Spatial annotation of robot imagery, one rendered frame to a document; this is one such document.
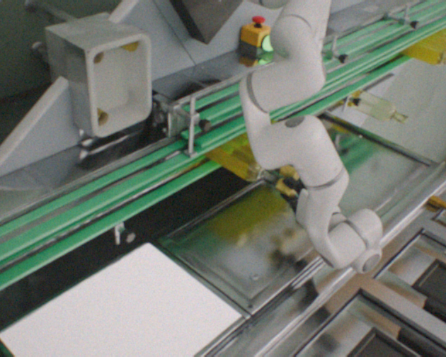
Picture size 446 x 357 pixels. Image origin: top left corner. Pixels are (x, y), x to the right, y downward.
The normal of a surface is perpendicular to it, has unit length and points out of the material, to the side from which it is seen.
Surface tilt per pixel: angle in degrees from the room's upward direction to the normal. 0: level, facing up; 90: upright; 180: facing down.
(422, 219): 90
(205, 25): 1
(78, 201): 90
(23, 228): 90
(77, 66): 90
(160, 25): 0
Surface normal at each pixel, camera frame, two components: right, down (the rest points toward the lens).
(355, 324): 0.06, -0.80
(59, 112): 0.72, 0.44
